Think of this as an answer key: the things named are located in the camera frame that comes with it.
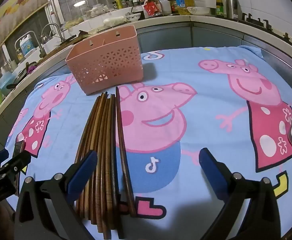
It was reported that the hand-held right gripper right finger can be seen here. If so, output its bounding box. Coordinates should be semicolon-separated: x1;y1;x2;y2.
199;148;281;240

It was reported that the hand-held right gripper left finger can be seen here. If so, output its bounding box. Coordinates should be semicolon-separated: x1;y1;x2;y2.
13;150;98;240

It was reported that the pile of wooden chopsticks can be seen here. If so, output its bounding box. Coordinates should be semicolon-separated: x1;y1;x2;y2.
75;87;138;233

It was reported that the pink perforated plastic basket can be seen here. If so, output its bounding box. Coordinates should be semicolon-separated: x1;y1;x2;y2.
65;25;143;96

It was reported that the cartoon pig printed blanket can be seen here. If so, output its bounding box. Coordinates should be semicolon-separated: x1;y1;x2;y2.
3;45;292;240

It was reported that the blue plastic tub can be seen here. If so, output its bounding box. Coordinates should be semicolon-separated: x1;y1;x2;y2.
0;74;14;95

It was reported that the black pan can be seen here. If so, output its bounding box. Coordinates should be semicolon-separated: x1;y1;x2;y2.
6;69;28;89

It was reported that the white jug with blue label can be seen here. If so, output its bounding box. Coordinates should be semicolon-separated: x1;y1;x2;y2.
15;31;45;58

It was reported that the chrome faucet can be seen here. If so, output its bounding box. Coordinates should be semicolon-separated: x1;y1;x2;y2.
41;23;64;46

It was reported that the black gas stove grate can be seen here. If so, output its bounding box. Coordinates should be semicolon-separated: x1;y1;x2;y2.
241;12;292;53

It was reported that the white bowl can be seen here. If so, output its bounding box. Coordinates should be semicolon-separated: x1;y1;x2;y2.
187;6;210;15

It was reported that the green glass bottle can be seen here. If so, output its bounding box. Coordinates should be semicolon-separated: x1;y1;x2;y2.
215;0;224;16

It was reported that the patterned bowl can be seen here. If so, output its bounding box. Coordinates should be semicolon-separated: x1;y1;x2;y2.
125;12;141;22

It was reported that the steel thermos kettle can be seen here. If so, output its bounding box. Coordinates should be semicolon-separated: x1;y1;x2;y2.
225;0;243;19

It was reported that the white plastic jug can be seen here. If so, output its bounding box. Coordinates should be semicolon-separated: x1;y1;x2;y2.
155;0;172;15

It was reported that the red packet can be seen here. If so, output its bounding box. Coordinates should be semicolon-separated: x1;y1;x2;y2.
143;1;159;18

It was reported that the fruit print wall poster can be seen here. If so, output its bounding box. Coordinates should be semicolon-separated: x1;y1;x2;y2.
0;0;49;63

